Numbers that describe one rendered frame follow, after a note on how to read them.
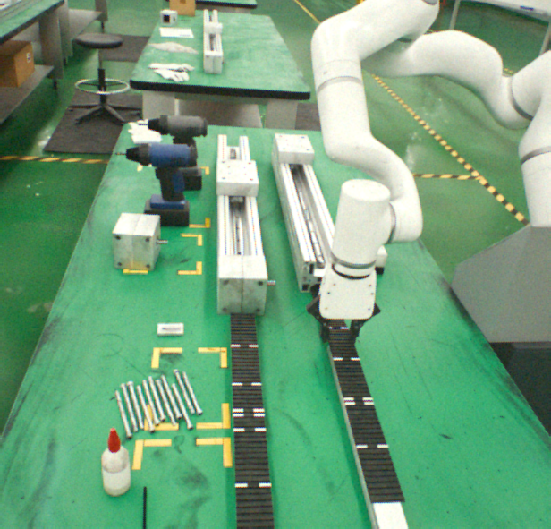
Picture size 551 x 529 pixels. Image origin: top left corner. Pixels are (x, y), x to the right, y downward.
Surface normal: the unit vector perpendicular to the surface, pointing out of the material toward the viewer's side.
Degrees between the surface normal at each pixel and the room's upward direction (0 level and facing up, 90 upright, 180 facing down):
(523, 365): 90
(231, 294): 90
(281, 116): 90
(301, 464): 0
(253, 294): 90
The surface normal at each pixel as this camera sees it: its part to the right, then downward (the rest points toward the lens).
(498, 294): -0.99, -0.01
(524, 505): 0.09, -0.86
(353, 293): 0.09, 0.51
